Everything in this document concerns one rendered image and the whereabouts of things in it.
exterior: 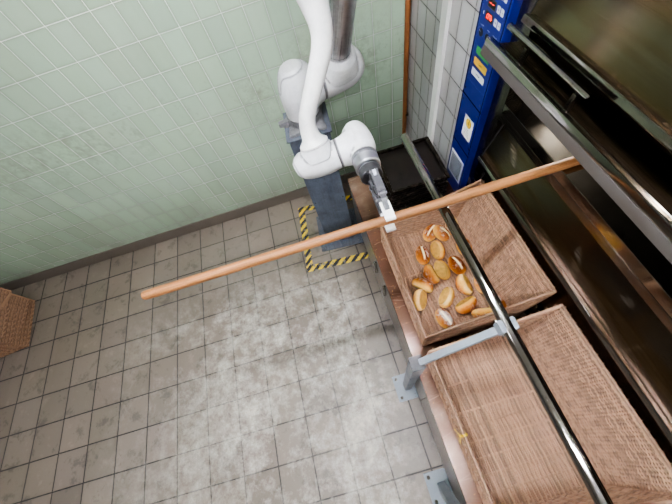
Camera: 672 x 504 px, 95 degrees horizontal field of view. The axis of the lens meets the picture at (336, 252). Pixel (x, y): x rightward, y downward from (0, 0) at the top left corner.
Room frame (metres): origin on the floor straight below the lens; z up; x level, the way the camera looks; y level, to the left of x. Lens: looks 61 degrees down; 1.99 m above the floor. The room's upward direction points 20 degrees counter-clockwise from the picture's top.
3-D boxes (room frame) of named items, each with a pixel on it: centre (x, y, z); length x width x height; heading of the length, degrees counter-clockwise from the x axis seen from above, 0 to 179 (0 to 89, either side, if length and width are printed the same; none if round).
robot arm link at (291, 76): (1.29, -0.10, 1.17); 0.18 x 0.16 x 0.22; 101
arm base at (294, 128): (1.29, -0.07, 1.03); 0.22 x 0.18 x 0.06; 82
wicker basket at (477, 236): (0.46, -0.46, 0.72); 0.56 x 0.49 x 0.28; 177
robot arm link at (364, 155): (0.72, -0.20, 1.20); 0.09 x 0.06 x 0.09; 86
